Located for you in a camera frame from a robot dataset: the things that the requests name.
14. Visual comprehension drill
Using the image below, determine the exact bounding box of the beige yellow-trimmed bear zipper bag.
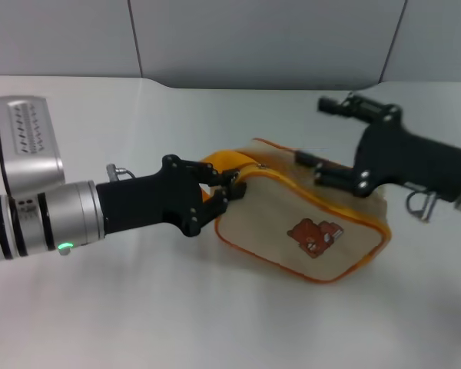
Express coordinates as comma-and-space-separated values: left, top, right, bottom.
197, 138, 393, 285

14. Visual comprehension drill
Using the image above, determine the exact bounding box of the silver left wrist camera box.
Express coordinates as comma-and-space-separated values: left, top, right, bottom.
0, 95, 65, 198

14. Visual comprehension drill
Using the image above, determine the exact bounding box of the left gripper cable with plug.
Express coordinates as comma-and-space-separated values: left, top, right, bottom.
105, 163, 136, 181

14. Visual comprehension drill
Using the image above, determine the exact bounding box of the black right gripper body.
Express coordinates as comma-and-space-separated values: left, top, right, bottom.
352, 103, 461, 204

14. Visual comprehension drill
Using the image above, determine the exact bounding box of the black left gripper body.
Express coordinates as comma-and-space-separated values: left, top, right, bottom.
95, 154, 207, 238

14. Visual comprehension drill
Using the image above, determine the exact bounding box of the gripper cable with plug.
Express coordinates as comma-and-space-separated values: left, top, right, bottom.
105, 163, 136, 181
404, 189, 439, 224

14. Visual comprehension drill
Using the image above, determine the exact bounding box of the right gripper cable with plug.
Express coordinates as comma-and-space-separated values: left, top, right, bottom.
404, 189, 439, 224

